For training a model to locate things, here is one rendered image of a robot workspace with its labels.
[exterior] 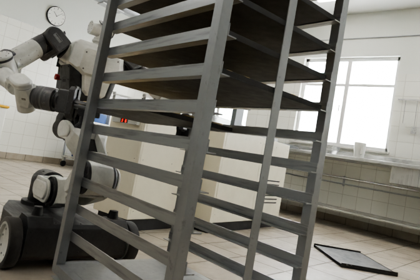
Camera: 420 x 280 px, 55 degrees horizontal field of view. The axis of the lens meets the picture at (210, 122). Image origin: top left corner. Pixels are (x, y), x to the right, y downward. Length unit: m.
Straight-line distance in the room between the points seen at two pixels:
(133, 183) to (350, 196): 3.77
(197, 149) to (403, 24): 5.44
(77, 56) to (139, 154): 0.94
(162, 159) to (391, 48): 4.05
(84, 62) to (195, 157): 1.19
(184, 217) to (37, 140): 6.30
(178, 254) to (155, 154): 1.93
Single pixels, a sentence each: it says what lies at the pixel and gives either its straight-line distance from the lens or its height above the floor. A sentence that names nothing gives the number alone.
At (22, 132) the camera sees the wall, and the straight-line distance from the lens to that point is 6.99.
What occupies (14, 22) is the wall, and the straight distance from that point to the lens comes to 6.96.
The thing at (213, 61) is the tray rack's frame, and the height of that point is 0.79.
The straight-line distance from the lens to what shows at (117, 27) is 1.45.
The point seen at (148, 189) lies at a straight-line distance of 2.81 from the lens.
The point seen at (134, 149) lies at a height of 0.54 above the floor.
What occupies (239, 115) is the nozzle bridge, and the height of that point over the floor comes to 0.95.
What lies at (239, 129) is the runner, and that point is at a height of 0.69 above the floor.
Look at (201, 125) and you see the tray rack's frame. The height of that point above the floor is 0.64.
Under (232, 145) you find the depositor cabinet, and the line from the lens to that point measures 3.23.
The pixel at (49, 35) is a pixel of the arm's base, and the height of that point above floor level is 0.98.
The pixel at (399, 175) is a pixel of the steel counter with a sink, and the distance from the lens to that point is 5.06.
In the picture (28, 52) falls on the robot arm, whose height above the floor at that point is 0.88.
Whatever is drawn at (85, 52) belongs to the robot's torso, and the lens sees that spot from 1.99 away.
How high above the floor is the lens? 0.58
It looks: 5 degrees up
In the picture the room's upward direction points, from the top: 10 degrees clockwise
